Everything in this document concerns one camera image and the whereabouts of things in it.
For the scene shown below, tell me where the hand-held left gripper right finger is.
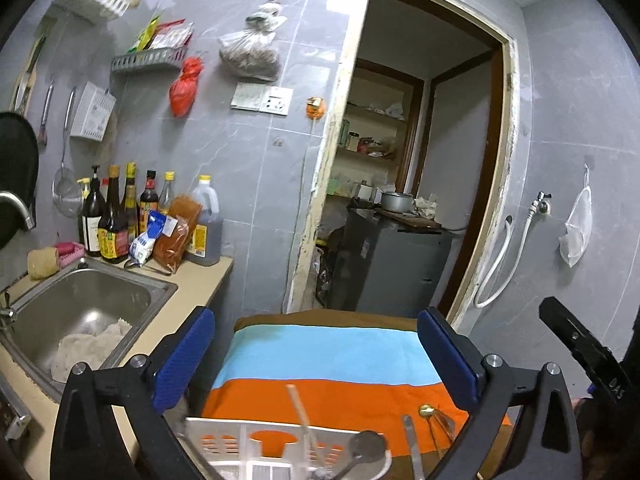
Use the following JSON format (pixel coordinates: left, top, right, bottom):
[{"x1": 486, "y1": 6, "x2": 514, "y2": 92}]
[{"x1": 416, "y1": 306, "x2": 584, "y2": 480}]

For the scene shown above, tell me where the yellow green packet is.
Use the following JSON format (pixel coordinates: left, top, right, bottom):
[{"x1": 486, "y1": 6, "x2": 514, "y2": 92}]
[{"x1": 129, "y1": 12, "x2": 163, "y2": 53}]

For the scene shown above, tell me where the wall water tap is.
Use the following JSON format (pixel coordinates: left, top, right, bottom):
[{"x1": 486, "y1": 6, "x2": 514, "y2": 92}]
[{"x1": 529, "y1": 190, "x2": 554, "y2": 217}]

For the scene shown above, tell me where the pink scrubber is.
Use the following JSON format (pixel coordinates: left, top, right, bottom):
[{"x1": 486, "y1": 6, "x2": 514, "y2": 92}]
[{"x1": 54, "y1": 241, "x2": 86, "y2": 262}]

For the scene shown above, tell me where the white mesh bag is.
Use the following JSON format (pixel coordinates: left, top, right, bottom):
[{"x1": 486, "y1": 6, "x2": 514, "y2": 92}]
[{"x1": 558, "y1": 163, "x2": 595, "y2": 269}]

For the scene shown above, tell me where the large oil jug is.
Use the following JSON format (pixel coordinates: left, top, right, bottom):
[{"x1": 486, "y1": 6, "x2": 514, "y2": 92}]
[{"x1": 187, "y1": 174, "x2": 223, "y2": 267}]

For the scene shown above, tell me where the striped blanket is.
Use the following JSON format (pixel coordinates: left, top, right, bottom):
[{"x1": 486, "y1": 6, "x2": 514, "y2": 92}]
[{"x1": 200, "y1": 308, "x2": 514, "y2": 480}]

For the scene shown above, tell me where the clear bottle yellow cap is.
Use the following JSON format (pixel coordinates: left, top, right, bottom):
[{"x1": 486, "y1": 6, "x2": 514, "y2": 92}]
[{"x1": 158, "y1": 170, "x2": 177, "y2": 217}]

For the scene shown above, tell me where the white wall switch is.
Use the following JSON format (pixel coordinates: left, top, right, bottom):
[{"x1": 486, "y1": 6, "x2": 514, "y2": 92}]
[{"x1": 230, "y1": 82, "x2": 264, "y2": 111}]

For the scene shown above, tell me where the grey wall shelf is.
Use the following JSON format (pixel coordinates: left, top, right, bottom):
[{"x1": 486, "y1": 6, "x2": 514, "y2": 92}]
[{"x1": 110, "y1": 47, "x2": 189, "y2": 74}]

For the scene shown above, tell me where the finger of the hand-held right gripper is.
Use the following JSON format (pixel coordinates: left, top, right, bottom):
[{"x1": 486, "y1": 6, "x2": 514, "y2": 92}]
[{"x1": 539, "y1": 296, "x2": 609, "y2": 377}]

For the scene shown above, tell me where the tall bottle yellow cap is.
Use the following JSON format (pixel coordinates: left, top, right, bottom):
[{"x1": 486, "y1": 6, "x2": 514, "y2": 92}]
[{"x1": 122, "y1": 162, "x2": 141, "y2": 242}]

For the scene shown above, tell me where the white dish cloth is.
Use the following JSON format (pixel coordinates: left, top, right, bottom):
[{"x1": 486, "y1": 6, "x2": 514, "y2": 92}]
[{"x1": 49, "y1": 317, "x2": 134, "y2": 384}]

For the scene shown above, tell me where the steel sink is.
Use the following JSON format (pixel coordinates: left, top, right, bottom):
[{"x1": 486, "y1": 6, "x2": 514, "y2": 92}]
[{"x1": 0, "y1": 259, "x2": 180, "y2": 404}]

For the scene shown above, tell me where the orange spice packet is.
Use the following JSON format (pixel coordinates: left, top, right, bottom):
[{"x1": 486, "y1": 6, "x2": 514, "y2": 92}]
[{"x1": 152, "y1": 194, "x2": 204, "y2": 276}]

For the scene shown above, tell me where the dark bottle red label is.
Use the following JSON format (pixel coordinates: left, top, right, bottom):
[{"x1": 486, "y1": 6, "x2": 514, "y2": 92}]
[{"x1": 138, "y1": 169, "x2": 160, "y2": 234}]

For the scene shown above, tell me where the red plastic bag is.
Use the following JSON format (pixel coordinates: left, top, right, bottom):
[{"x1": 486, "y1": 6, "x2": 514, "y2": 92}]
[{"x1": 168, "y1": 56, "x2": 205, "y2": 119}]

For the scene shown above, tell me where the red packet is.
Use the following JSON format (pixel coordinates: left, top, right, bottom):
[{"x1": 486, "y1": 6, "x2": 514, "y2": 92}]
[{"x1": 150, "y1": 19, "x2": 195, "y2": 51}]

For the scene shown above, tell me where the yellow sponge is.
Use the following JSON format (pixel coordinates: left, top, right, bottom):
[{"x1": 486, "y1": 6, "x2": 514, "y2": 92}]
[{"x1": 27, "y1": 247, "x2": 64, "y2": 282}]

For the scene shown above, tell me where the wooden chopstick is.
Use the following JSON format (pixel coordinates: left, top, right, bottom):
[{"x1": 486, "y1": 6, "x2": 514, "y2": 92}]
[{"x1": 286, "y1": 384, "x2": 316, "y2": 466}]

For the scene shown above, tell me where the large metal spoon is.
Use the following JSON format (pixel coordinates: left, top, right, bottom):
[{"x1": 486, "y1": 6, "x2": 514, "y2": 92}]
[{"x1": 317, "y1": 430, "x2": 388, "y2": 480}]

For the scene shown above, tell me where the hanging metal spatula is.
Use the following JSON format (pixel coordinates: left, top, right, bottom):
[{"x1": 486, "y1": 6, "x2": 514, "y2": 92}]
[{"x1": 37, "y1": 82, "x2": 55, "y2": 147}]

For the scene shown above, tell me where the metal mesh strainer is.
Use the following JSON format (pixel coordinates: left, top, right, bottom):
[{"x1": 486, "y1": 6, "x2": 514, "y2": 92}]
[{"x1": 52, "y1": 87, "x2": 85, "y2": 219}]

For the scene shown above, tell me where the blue white packet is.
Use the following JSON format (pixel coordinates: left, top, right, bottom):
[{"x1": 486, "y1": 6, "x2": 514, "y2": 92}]
[{"x1": 128, "y1": 209, "x2": 179, "y2": 266}]

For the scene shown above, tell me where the white plastic utensil holder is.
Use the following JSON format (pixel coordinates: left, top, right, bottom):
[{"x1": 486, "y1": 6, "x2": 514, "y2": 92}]
[{"x1": 184, "y1": 415, "x2": 394, "y2": 480}]

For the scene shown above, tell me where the metal pot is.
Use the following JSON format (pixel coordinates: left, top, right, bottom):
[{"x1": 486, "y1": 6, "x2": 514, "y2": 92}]
[{"x1": 380, "y1": 191, "x2": 415, "y2": 214}]

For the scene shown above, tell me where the gold-headed spoon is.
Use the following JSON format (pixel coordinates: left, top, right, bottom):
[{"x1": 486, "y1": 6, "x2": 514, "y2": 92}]
[{"x1": 418, "y1": 404, "x2": 445, "y2": 461}]

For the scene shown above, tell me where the white wall box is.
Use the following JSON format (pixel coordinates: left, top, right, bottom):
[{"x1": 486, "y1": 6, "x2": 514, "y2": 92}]
[{"x1": 69, "y1": 81, "x2": 118, "y2": 141}]

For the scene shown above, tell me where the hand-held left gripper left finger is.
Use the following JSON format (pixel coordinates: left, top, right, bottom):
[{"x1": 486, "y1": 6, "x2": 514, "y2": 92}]
[{"x1": 49, "y1": 305, "x2": 217, "y2": 480}]

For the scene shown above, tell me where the clear bag of dried goods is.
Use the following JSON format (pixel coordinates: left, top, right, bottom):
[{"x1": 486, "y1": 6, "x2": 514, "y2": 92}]
[{"x1": 218, "y1": 0, "x2": 289, "y2": 83}]

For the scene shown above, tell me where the white hose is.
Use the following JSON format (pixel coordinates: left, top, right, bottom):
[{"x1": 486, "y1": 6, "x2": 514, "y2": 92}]
[{"x1": 472, "y1": 214, "x2": 539, "y2": 310}]

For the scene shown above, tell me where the hanging wooden board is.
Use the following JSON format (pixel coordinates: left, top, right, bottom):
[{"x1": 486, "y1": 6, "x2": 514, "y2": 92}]
[{"x1": 9, "y1": 34, "x2": 47, "y2": 117}]

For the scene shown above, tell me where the black wok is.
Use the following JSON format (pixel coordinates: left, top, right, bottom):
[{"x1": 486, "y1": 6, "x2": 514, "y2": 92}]
[{"x1": 0, "y1": 111, "x2": 40, "y2": 252}]

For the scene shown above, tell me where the metal knife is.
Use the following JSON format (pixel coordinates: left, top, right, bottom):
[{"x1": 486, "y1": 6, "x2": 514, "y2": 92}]
[{"x1": 403, "y1": 414, "x2": 426, "y2": 480}]

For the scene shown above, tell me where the wooden shelf unit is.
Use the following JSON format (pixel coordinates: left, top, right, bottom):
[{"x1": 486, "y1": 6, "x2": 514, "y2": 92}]
[{"x1": 325, "y1": 57, "x2": 427, "y2": 202}]

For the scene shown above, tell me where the soy sauce bottle green label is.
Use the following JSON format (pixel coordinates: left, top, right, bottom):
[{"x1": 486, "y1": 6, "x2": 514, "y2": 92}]
[{"x1": 97, "y1": 164, "x2": 130, "y2": 265}]

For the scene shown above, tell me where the metal sink faucet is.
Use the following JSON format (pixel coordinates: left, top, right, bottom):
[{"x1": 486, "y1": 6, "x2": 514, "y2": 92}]
[{"x1": 0, "y1": 189, "x2": 37, "y2": 234}]

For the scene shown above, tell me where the white door frame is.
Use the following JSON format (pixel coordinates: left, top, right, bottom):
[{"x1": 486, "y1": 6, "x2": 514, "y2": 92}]
[{"x1": 284, "y1": 0, "x2": 522, "y2": 332}]

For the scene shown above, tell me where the white wall socket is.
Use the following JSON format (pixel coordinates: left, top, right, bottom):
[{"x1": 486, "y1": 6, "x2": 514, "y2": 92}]
[{"x1": 259, "y1": 86, "x2": 295, "y2": 117}]

